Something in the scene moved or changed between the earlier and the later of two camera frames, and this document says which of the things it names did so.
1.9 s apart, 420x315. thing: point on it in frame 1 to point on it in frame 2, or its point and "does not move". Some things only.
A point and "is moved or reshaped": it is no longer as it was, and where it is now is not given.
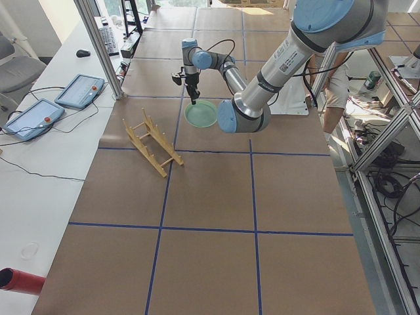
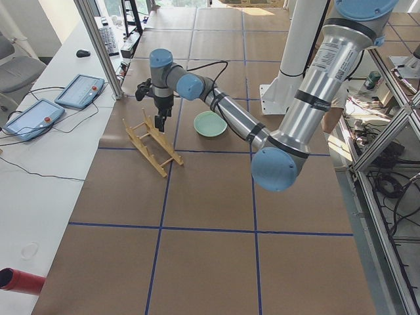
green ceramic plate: (202, 114) is moved or reshaped
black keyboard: (109, 38) does not move
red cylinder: (21, 281) does not move
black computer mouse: (83, 53) does not move
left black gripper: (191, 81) to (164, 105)
